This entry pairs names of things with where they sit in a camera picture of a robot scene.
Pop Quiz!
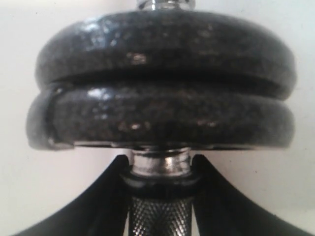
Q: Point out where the chrome dumbbell bar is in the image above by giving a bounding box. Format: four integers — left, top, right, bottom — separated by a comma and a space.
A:
121, 0, 202, 236

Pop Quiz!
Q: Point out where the black weight plate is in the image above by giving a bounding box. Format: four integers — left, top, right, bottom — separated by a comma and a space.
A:
35, 9, 297, 99

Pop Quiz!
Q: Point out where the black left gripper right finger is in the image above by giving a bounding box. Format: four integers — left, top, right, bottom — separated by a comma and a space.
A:
192, 154, 308, 236

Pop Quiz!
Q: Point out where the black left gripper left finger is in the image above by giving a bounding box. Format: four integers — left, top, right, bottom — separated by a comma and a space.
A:
19, 155, 129, 236

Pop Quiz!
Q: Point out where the black weight plate end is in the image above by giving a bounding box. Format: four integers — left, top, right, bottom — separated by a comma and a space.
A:
26, 82, 295, 150

